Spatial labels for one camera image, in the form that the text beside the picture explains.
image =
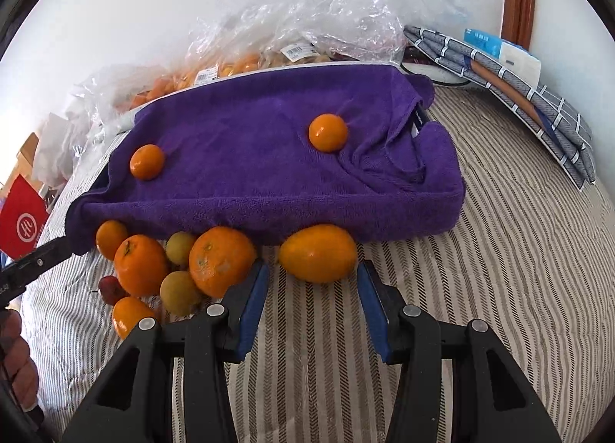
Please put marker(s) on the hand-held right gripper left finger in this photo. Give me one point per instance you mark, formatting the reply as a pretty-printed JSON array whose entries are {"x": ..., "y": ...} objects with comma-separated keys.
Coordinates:
[{"x": 252, "y": 313}]

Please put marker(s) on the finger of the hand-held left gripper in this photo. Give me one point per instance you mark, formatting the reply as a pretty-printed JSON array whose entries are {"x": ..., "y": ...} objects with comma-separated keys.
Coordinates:
[{"x": 43, "y": 261}]

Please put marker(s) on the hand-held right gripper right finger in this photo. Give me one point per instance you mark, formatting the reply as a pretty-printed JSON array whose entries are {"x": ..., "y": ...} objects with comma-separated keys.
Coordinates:
[{"x": 372, "y": 313}]

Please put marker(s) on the large orange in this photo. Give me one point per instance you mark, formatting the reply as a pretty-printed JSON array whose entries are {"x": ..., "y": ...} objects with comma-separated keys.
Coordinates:
[{"x": 222, "y": 260}]

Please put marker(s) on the small orange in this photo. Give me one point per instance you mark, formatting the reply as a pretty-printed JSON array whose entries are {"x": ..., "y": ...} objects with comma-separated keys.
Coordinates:
[{"x": 111, "y": 239}]

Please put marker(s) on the small red fruit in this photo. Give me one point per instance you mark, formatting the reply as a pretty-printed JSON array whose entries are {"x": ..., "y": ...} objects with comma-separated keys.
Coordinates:
[{"x": 111, "y": 289}]

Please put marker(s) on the yellow-green round fruit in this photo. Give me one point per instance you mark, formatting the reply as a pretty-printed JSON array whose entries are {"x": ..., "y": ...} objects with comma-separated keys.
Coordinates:
[
  {"x": 179, "y": 292},
  {"x": 180, "y": 248}
]

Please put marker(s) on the oval orange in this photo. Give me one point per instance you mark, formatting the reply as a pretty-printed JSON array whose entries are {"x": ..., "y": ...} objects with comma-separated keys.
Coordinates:
[{"x": 318, "y": 253}]

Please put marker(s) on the purple towel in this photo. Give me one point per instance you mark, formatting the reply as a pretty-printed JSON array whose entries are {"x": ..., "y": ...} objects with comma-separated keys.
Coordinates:
[{"x": 250, "y": 169}]

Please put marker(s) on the person's left hand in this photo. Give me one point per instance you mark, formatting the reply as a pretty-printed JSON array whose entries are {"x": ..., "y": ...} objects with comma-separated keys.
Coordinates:
[{"x": 21, "y": 371}]

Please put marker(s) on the red paper bag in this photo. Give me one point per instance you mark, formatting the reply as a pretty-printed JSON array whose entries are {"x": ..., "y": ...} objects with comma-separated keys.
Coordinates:
[{"x": 21, "y": 226}]

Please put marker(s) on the white plastic bag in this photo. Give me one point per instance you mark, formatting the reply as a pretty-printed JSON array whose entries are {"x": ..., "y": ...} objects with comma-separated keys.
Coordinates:
[{"x": 53, "y": 145}]

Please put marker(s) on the striped mattress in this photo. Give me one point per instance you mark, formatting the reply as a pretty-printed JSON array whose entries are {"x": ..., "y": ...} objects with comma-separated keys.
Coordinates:
[{"x": 504, "y": 279}]

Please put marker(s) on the empty clear plastic bag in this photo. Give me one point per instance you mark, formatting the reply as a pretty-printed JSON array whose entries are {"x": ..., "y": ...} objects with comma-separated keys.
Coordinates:
[{"x": 96, "y": 101}]

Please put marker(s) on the white dish with dark rim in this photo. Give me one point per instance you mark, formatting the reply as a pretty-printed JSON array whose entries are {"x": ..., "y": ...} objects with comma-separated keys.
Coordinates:
[{"x": 435, "y": 75}]

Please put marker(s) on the clear plastic bag of oranges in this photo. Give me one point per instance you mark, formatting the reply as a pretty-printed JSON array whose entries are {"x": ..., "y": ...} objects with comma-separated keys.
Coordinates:
[{"x": 230, "y": 65}]

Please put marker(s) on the folded checked grey cloth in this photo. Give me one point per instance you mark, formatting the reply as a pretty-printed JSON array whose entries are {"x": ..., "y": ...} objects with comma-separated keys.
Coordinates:
[{"x": 552, "y": 121}]

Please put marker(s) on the blue tissue pack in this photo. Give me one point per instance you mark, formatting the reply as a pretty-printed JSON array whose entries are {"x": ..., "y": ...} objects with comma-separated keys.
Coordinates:
[{"x": 480, "y": 38}]

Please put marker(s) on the large crumpled clear plastic bag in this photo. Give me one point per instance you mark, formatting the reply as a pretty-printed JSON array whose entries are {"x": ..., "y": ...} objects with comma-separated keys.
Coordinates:
[{"x": 326, "y": 5}]

